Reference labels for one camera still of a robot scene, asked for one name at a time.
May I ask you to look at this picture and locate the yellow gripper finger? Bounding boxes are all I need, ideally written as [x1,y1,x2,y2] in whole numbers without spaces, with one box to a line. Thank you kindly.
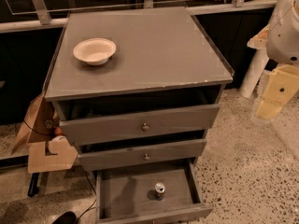
[256,100,282,120]

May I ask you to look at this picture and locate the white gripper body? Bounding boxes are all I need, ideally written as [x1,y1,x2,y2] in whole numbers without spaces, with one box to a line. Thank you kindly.
[263,64,299,105]

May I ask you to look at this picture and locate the redbull can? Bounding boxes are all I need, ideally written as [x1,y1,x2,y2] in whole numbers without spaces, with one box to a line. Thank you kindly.
[155,182,165,200]

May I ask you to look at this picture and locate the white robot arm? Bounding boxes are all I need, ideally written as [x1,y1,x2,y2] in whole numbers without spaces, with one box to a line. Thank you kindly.
[256,0,299,120]

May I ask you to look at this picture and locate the grey bottom drawer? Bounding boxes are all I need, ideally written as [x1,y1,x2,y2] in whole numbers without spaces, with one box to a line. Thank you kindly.
[95,159,212,224]

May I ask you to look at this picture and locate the grey drawer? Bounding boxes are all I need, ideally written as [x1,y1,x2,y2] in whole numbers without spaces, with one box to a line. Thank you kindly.
[95,159,212,224]
[60,104,220,146]
[78,139,206,171]

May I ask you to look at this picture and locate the grey drawer cabinet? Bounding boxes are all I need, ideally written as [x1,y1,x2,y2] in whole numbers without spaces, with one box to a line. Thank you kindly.
[43,7,235,173]

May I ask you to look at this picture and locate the grey middle drawer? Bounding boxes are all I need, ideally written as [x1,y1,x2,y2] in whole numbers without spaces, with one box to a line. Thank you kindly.
[78,139,206,171]

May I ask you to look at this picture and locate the grey top drawer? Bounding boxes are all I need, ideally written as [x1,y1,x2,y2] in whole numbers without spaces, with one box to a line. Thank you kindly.
[60,104,220,146]

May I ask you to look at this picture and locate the white diagonal pole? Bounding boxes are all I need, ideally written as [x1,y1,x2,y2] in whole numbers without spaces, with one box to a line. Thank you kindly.
[239,49,269,98]

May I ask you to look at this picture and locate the white paper bowl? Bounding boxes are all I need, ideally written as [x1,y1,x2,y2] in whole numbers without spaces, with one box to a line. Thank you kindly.
[73,38,116,66]

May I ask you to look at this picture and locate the black floor object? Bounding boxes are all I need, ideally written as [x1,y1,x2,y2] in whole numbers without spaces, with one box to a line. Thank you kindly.
[52,211,77,224]

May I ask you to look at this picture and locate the metal railing bar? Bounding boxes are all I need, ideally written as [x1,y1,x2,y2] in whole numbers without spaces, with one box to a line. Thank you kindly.
[0,0,278,34]

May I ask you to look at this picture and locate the black cable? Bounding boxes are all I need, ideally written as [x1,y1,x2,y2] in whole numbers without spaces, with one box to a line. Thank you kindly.
[73,171,98,224]

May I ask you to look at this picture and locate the wooden bracket piece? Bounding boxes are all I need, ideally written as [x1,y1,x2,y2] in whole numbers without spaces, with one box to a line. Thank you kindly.
[28,136,78,174]

